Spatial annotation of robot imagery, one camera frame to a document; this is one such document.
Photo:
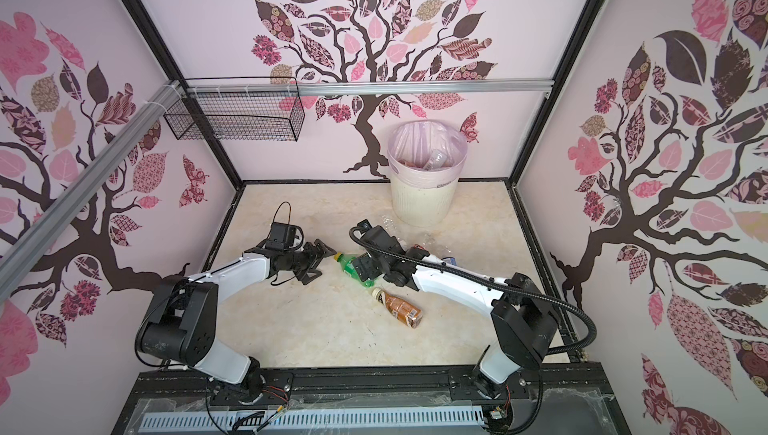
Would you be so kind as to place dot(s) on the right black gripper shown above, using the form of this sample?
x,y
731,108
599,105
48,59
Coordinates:
x,y
364,262

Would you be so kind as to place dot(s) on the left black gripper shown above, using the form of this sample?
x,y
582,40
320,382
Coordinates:
x,y
315,259

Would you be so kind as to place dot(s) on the green soda bottle yellow cap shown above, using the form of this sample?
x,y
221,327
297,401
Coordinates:
x,y
345,262

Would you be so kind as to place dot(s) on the brown coffee bottle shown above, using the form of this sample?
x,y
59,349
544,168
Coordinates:
x,y
398,307
410,164

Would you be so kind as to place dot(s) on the clear bottle red cap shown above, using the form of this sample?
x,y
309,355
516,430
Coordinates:
x,y
437,160

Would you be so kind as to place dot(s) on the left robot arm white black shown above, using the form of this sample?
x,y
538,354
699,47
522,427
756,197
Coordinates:
x,y
180,322

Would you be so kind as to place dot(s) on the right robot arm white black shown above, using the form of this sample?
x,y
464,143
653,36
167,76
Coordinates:
x,y
525,320

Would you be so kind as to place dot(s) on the white bin with purple liner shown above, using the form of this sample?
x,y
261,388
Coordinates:
x,y
426,159

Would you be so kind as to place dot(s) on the clear crushed bottle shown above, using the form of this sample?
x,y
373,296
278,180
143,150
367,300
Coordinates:
x,y
390,225

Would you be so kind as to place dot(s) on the small bottle red label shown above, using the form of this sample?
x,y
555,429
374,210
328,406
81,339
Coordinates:
x,y
426,241

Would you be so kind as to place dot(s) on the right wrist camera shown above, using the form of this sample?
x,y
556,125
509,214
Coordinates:
x,y
361,228

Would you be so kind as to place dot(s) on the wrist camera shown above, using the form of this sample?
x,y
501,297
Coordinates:
x,y
361,228
284,237

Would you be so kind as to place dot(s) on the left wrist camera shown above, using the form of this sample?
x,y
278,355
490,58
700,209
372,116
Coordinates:
x,y
284,237

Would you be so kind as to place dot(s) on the black wire basket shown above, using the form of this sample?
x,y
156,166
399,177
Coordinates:
x,y
259,108

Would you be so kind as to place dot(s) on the aluminium rail back wall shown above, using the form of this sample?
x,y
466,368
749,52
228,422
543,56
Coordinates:
x,y
376,88

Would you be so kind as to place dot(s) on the aluminium rail wall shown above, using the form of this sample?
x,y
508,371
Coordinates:
x,y
19,261
376,88

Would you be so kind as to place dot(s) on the white slotted cable duct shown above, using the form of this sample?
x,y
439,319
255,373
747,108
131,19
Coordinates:
x,y
309,419

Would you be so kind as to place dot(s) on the black base frame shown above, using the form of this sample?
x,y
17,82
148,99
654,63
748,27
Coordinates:
x,y
558,399

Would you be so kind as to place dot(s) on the aluminium rail left wall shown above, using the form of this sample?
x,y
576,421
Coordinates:
x,y
19,261

